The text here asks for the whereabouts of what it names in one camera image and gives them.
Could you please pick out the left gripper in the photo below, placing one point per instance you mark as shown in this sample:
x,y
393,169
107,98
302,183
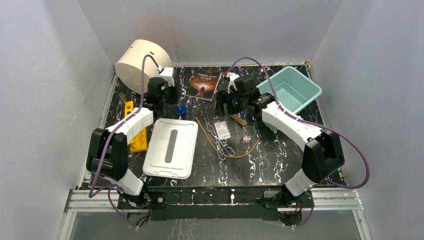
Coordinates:
x,y
171,96

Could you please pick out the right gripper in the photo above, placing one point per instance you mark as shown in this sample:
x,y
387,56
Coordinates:
x,y
222,97

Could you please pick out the test tube brush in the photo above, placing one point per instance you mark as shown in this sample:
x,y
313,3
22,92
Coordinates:
x,y
238,119

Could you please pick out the test tube with blue cap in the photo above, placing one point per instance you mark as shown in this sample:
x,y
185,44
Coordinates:
x,y
181,109

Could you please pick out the teal plastic bin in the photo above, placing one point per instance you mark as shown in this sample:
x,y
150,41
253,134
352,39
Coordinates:
x,y
294,90

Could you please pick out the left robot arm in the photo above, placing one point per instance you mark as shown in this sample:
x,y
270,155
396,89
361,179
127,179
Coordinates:
x,y
109,149

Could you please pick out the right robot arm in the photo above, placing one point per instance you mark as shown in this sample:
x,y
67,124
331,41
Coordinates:
x,y
322,151

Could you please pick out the small white plastic bag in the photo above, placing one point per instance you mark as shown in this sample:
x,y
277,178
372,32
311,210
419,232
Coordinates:
x,y
222,130

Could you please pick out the Three Days To See book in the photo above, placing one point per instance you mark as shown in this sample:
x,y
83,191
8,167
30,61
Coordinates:
x,y
204,83

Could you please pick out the tan rubber tube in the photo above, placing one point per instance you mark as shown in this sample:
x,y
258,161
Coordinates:
x,y
221,155

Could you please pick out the white cylindrical container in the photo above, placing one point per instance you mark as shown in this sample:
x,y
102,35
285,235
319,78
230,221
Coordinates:
x,y
129,67

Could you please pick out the metal crucible tongs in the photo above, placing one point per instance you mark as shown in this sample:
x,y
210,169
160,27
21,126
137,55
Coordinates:
x,y
222,150

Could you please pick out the yellow test tube rack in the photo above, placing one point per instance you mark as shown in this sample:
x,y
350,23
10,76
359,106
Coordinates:
x,y
140,142

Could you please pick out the white plastic bin lid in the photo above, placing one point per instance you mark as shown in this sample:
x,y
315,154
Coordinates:
x,y
171,149

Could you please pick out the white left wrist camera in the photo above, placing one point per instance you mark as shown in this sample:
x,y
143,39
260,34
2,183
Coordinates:
x,y
168,74

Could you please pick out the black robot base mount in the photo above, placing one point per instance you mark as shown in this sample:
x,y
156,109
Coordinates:
x,y
270,203

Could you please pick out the aluminium frame rail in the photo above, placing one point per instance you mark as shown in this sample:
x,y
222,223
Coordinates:
x,y
325,198

